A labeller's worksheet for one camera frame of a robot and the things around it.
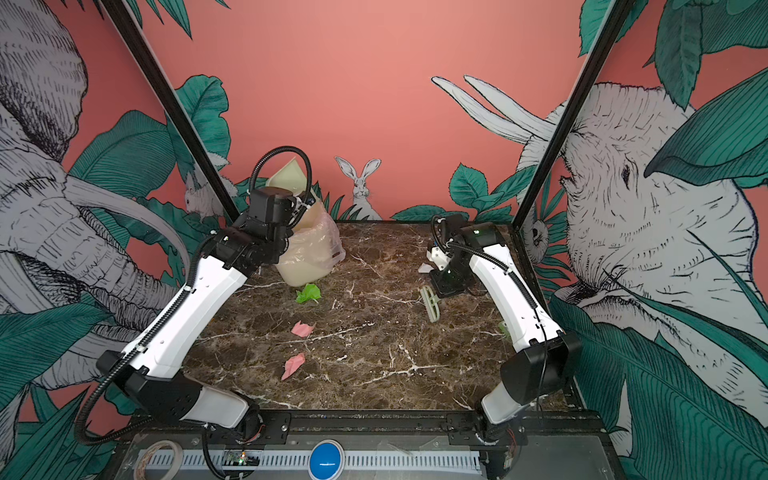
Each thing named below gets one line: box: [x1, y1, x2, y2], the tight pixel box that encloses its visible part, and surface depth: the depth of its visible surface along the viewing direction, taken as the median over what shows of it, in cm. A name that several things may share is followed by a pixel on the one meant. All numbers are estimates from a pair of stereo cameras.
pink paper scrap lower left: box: [281, 352, 306, 381], surface depth 86 cm
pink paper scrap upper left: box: [291, 320, 314, 338], surface depth 92 cm
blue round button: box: [308, 439, 345, 480], surface depth 70 cm
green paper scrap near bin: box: [295, 284, 322, 304], surface depth 100 cm
